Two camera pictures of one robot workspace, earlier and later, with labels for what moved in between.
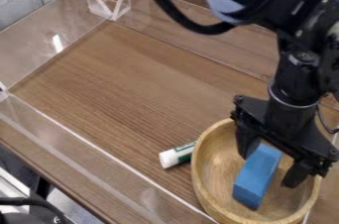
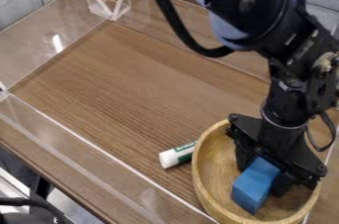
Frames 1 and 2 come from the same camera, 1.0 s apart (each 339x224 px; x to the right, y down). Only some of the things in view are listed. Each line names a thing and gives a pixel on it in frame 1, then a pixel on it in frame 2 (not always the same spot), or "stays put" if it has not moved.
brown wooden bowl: x=217 y=166 stays put
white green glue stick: x=177 y=156 stays put
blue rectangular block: x=257 y=175 stays put
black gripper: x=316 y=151 → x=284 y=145
